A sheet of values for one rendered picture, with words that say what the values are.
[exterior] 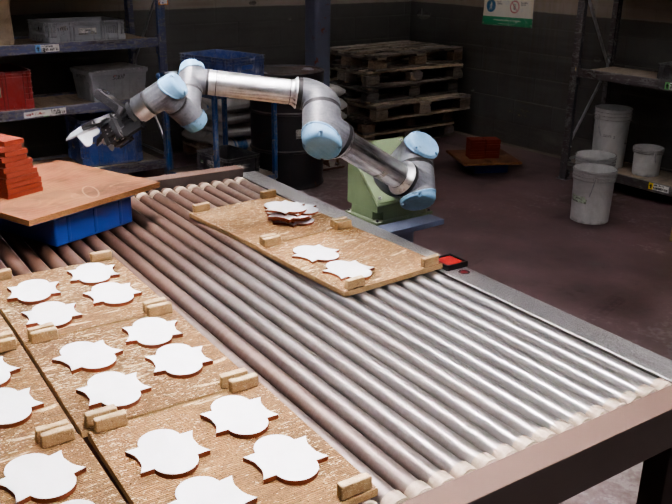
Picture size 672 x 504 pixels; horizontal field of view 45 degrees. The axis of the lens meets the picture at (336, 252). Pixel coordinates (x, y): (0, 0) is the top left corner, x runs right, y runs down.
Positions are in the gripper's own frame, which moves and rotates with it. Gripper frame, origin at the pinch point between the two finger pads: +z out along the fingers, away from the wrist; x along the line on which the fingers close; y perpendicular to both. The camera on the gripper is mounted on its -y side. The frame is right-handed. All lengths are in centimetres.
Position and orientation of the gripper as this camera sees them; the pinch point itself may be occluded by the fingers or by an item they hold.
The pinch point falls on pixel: (80, 141)
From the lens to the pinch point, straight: 248.8
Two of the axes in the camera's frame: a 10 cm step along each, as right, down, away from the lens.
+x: 2.9, -0.2, 9.6
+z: -8.4, 4.7, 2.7
